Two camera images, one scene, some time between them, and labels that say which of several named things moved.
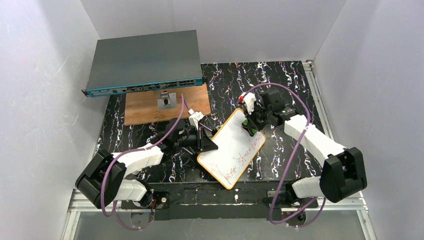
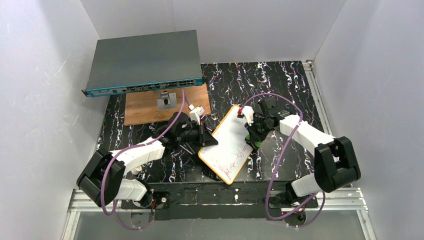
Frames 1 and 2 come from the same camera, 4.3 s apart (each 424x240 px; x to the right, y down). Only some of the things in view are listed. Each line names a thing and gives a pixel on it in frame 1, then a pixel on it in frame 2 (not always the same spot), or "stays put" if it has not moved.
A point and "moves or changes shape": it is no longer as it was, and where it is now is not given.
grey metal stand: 169,100 stays put
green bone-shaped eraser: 245,122 moves or changes shape
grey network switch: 128,63 stays put
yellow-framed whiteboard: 236,148 stays put
